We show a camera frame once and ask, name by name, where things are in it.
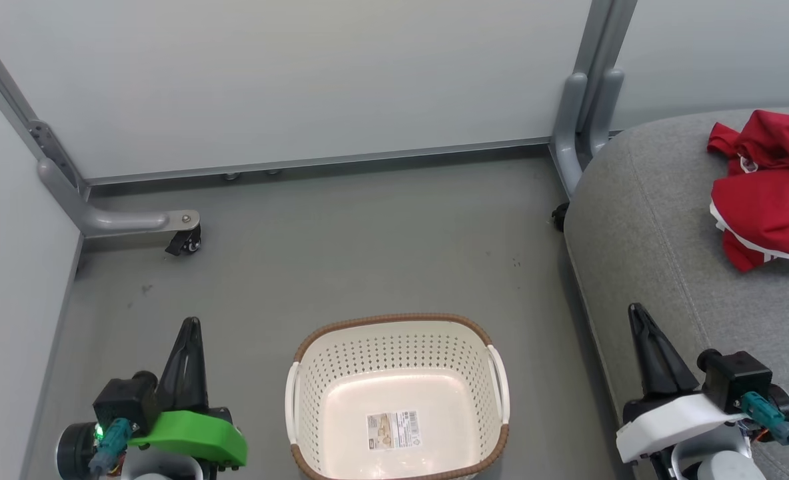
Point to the grey double partition post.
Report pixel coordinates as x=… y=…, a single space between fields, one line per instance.
x=587 y=100

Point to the cream perforated laundry basket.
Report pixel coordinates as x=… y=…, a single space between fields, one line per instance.
x=394 y=400

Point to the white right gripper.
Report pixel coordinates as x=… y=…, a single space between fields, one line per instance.
x=667 y=420

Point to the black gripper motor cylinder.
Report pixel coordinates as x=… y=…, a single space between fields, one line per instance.
x=74 y=450
x=784 y=406

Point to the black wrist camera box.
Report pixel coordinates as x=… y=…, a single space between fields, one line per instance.
x=127 y=400
x=734 y=380

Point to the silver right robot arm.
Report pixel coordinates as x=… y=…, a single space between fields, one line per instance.
x=721 y=463

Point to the barcode sticker label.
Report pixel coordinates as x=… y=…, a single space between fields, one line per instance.
x=394 y=430

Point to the red basketball jersey white trim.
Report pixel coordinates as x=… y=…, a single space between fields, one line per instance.
x=767 y=213

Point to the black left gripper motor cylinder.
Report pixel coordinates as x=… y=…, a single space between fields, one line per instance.
x=74 y=450

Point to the grey fabric sofa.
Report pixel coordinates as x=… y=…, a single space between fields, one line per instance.
x=661 y=253

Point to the black caster on grey foot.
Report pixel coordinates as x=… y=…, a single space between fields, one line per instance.
x=186 y=241

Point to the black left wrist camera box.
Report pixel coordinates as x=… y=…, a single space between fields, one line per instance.
x=127 y=400

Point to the aluminium partition base rail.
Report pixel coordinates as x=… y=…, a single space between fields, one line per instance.
x=314 y=162

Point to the plain red garment white tag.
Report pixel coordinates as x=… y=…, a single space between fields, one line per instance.
x=777 y=136

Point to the grey corner post with bracket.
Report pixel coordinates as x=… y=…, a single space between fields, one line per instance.
x=41 y=133

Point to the black caster beside sofa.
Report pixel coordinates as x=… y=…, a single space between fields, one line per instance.
x=560 y=216

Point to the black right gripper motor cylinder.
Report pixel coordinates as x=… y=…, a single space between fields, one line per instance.
x=784 y=406

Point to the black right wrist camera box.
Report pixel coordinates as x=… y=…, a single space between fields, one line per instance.
x=734 y=380

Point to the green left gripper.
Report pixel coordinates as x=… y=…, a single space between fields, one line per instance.
x=194 y=433

